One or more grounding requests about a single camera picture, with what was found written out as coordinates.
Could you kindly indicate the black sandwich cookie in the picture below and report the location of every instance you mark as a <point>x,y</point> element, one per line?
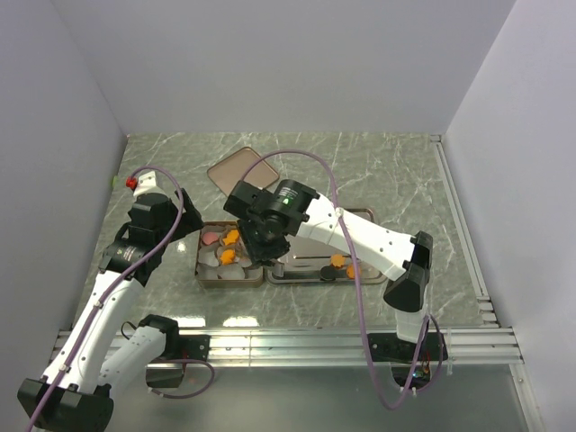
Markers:
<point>328,273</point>

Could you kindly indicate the aluminium front rail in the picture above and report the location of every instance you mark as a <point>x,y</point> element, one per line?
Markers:
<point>334,347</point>

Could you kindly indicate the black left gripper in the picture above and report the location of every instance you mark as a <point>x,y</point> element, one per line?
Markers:
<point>191,220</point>

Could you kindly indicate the rose gold cookie tin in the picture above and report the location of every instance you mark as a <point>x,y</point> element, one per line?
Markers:
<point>225,281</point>

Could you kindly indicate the orange flower cookie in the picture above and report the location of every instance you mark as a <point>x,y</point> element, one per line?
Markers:
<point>338,260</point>

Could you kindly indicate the stainless steel tray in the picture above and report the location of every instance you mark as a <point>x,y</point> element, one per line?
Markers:
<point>304,261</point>

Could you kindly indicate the metal tongs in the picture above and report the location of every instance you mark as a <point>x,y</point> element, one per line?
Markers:
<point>263,257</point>

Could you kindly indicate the rose gold tin lid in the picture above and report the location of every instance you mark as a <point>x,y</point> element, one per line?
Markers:
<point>227,172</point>

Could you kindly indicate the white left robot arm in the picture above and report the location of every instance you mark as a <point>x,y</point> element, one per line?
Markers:
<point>76,391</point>

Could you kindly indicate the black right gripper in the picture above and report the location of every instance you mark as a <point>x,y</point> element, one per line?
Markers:
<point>256,251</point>

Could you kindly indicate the chocolate chip cookie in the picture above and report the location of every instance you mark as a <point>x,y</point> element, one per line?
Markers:
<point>352,271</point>

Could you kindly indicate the orange fish cookie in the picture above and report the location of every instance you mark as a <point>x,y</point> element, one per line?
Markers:
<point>230,238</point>
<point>228,256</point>

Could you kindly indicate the white paper cup liners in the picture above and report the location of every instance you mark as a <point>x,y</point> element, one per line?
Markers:
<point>216,265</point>

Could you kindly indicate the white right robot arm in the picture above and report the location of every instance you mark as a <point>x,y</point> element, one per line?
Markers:
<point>404,259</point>

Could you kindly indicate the pink macaron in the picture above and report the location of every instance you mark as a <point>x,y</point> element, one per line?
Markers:
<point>210,237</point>

